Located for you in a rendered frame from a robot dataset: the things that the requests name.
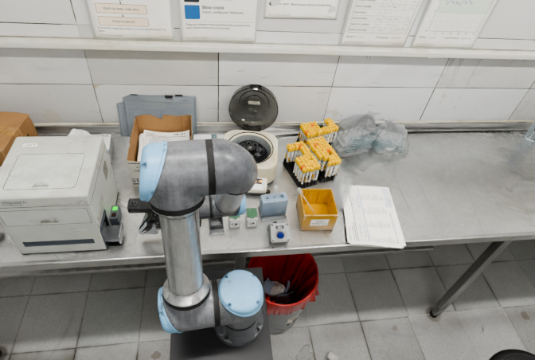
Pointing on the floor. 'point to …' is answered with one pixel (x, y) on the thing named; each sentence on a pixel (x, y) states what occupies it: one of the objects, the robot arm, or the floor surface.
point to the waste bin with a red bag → (283, 316)
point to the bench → (454, 183)
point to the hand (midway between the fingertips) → (139, 230)
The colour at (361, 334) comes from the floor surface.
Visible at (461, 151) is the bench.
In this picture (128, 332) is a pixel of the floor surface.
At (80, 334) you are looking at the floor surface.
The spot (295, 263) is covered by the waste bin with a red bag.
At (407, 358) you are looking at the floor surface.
